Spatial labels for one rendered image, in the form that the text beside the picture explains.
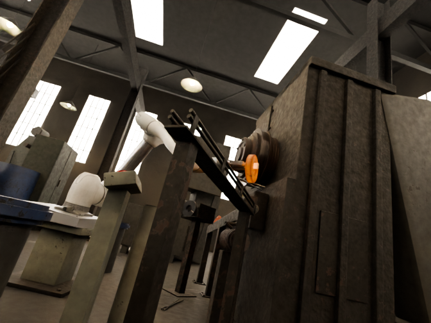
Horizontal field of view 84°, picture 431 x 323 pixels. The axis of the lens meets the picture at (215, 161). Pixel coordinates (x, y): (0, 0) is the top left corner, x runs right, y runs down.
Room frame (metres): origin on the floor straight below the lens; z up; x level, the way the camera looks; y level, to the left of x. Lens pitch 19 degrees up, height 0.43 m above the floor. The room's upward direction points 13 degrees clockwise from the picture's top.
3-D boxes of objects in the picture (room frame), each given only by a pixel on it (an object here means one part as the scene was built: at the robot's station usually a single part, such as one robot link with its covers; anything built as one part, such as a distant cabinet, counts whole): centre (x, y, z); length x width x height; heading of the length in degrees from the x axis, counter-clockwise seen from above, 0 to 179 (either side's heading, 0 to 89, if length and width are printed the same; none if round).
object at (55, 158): (4.23, 2.83, 0.75); 0.70 x 0.48 x 1.50; 8
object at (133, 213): (4.37, 0.78, 0.39); 1.03 x 0.83 x 0.79; 102
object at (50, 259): (1.64, 0.83, 0.16); 0.40 x 0.40 x 0.31; 1
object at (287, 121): (1.80, -0.71, 0.88); 1.08 x 0.73 x 1.76; 8
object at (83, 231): (1.64, 0.83, 0.33); 0.32 x 0.32 x 0.04; 1
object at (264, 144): (1.74, -0.29, 1.11); 0.47 x 0.06 x 0.47; 8
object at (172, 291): (2.18, 0.06, 0.36); 0.26 x 0.20 x 0.72; 43
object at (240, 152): (1.73, -0.19, 1.11); 0.28 x 0.06 x 0.28; 8
